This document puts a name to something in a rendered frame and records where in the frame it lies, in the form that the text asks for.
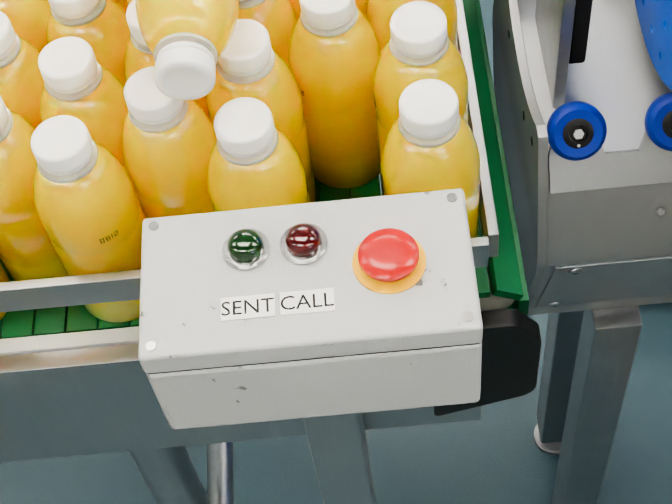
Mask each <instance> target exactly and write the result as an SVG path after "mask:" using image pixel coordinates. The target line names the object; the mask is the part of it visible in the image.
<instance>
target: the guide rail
mask: <svg viewBox="0 0 672 504"><path fill-rule="evenodd" d="M471 245H472V252H473V259H474V266H475V268H480V267H488V265H489V239H488V237H487V236H486V237H475V238H471ZM140 284H141V269H137V270H127V271H116V272H105V273H95V274H84V275H74V276H63V277H53V278H42V279H32V280H21V281H10V282H0V312H11V311H21V310H32V309H43V308H53V307H64V306H75V305H85V304H96V303H107V302H117V301H128V300H139V299H140Z"/></svg>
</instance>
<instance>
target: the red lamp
mask: <svg viewBox="0 0 672 504"><path fill-rule="evenodd" d="M321 244H322V239H321V235H320V232H319V231H318V229H317V228H316V227H315V226H313V225H312V224H309V223H299V224H296V225H294V226H292V227H291V228H290V229H289V230H288V232H287V234H286V237H285V245H286V248H287V250H288V252H289V253H290V254H292V255H293V256H296V257H300V258H305V257H309V256H312V255H314V254H315V253H316V252H317V251H318V250H319V249H320V247H321Z"/></svg>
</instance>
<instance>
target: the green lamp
mask: <svg viewBox="0 0 672 504"><path fill-rule="evenodd" d="M227 250H228V253H229V256H230V257H231V258H232V259H233V260H234V261H236V262H239V263H250V262H252V261H255V260H256V259H258V258H259V257H260V256H261V254H262V252H263V250H264V243H263V240H262V238H261V236H260V235H259V234H258V233H257V232H256V231H255V230H252V229H248V228H244V229H240V230H237V231H235V232H234V233H233V234H232V235H231V236H230V237H229V239H228V243H227Z"/></svg>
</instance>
